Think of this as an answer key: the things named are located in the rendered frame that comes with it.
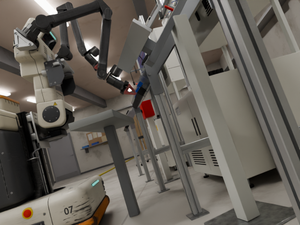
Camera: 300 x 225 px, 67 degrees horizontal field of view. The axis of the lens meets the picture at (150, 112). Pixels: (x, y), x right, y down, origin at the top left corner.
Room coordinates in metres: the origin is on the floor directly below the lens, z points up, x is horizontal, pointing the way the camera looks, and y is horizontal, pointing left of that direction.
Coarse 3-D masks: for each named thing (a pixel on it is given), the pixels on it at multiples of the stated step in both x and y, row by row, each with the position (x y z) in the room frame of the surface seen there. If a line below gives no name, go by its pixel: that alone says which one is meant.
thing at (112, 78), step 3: (111, 72) 1.39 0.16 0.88; (108, 75) 1.41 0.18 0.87; (111, 75) 1.39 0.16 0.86; (114, 75) 1.40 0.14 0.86; (108, 78) 1.38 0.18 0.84; (111, 78) 1.38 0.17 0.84; (114, 78) 1.39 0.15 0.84; (108, 81) 1.39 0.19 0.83; (111, 81) 1.39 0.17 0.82; (114, 81) 1.39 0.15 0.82; (111, 84) 1.40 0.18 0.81
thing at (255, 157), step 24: (288, 72) 1.28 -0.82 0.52; (192, 96) 1.41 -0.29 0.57; (240, 96) 1.21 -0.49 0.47; (288, 96) 1.27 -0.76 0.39; (192, 120) 1.54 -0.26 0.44; (240, 120) 1.20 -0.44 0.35; (240, 144) 1.19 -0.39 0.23; (264, 144) 1.22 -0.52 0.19; (216, 168) 1.44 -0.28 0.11; (264, 168) 1.21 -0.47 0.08
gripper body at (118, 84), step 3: (117, 81) 1.39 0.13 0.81; (120, 81) 1.40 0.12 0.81; (126, 81) 1.38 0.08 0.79; (114, 84) 1.39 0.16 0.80; (117, 84) 1.39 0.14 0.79; (120, 84) 1.39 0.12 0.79; (123, 84) 1.37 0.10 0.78; (117, 87) 1.41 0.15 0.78; (120, 87) 1.40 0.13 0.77; (123, 87) 1.37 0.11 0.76; (120, 90) 1.41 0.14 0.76
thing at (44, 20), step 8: (96, 0) 1.28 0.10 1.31; (72, 8) 1.26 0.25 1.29; (80, 8) 1.27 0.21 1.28; (88, 8) 1.28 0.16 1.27; (96, 8) 1.30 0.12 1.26; (104, 8) 1.30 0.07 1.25; (40, 16) 1.19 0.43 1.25; (48, 16) 1.20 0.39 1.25; (56, 16) 1.23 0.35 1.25; (64, 16) 1.25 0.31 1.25; (72, 16) 1.26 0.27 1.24; (80, 16) 1.29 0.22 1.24; (40, 24) 1.19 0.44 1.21; (48, 24) 1.21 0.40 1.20; (56, 24) 1.25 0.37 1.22
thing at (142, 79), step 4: (140, 76) 1.16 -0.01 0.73; (140, 80) 1.21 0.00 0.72; (144, 80) 1.18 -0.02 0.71; (148, 80) 1.16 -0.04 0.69; (136, 88) 1.38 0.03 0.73; (144, 88) 1.30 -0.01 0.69; (148, 88) 1.27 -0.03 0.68; (144, 96) 1.45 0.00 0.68; (132, 100) 1.69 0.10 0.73; (140, 104) 1.68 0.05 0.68
